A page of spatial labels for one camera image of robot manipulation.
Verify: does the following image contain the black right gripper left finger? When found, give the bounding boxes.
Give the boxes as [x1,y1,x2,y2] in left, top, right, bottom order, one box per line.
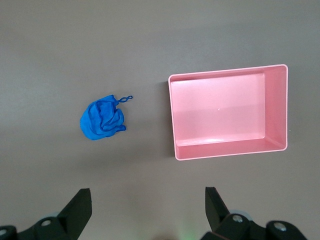
[0,188,93,240]

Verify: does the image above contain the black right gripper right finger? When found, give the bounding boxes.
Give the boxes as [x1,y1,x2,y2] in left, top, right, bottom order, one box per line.
[200,186,307,240]

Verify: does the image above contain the blue microfiber cloth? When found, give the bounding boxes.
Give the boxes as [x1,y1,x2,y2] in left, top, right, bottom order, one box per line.
[79,94,134,141]

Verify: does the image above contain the pink plastic box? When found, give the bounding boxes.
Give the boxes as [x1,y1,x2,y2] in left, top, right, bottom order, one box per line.
[167,63,289,161]

